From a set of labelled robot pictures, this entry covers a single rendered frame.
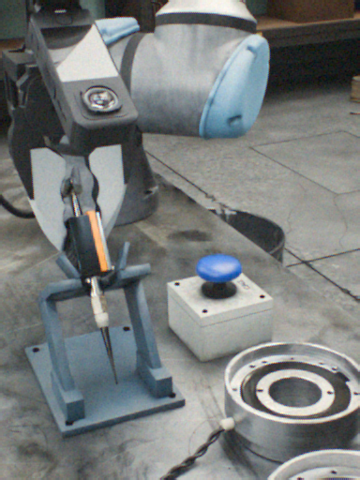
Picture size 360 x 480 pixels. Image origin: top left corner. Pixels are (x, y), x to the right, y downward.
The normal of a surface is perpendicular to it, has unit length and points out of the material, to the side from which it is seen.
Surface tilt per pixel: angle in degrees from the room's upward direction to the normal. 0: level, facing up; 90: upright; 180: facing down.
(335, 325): 0
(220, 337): 90
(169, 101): 96
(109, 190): 90
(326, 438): 90
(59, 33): 32
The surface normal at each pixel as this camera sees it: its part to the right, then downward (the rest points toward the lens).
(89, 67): 0.22, -0.59
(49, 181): 0.38, 0.37
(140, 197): 0.71, -0.04
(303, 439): -0.02, 0.41
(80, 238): 0.29, -0.21
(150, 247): -0.03, -0.91
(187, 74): -0.32, 0.07
